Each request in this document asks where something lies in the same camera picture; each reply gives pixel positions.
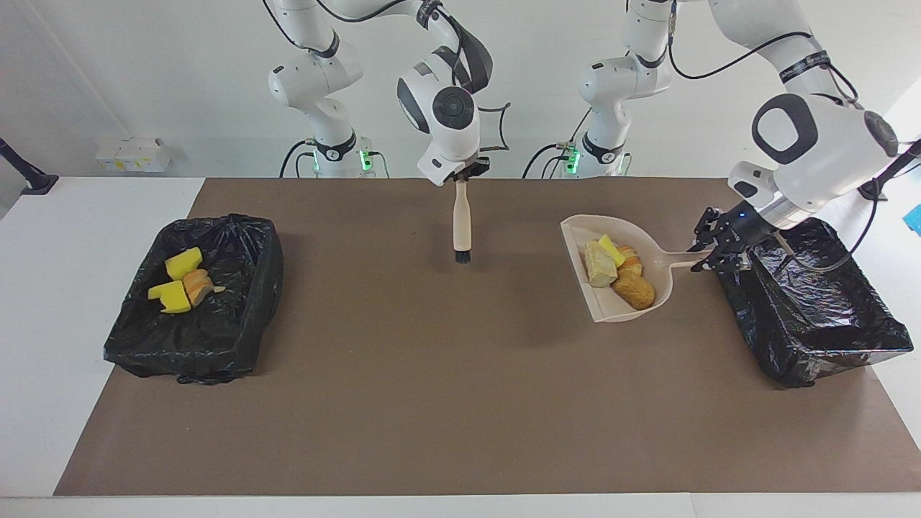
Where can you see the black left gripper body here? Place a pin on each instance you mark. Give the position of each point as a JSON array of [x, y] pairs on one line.
[[748, 226]]

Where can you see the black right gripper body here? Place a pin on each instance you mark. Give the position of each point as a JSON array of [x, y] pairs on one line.
[[471, 170]]

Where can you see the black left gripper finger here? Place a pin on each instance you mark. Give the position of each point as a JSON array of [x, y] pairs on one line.
[[709, 226], [723, 260]]

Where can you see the beige hand brush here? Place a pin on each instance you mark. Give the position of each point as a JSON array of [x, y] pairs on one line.
[[462, 223]]

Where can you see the striped croissant piece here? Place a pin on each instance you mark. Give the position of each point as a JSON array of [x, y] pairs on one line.
[[630, 260]]

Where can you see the brown bread roll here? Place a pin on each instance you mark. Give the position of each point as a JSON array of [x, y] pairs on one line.
[[634, 289]]

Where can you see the small yellow sponge wedge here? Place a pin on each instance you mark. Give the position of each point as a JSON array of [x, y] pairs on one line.
[[612, 250]]

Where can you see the pale bread chunk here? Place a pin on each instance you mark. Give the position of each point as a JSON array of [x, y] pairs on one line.
[[599, 265]]

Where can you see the beige plastic dustpan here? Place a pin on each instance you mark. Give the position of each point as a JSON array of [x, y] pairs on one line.
[[597, 302]]

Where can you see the torn orange-crust bread piece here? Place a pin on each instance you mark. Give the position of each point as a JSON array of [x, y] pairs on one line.
[[198, 286]]

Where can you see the notched yellow sponge piece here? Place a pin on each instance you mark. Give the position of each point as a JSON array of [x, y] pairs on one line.
[[183, 263]]

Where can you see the rectangular yellow sponge piece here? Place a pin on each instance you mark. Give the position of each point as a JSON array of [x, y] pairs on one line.
[[173, 297]]

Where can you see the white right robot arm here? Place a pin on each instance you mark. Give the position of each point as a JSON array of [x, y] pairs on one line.
[[446, 144]]

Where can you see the bin lined with black bag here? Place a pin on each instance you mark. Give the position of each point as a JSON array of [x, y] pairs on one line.
[[237, 316], [827, 316]]

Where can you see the blue object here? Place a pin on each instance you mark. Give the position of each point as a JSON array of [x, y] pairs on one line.
[[915, 219]]

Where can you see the black stand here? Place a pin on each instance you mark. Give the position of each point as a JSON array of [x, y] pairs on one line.
[[903, 162], [39, 183]]

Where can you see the brown table mat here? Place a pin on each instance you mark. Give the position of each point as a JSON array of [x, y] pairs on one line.
[[432, 432]]

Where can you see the white wall socket box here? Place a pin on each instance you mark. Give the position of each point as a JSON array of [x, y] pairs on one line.
[[133, 155]]

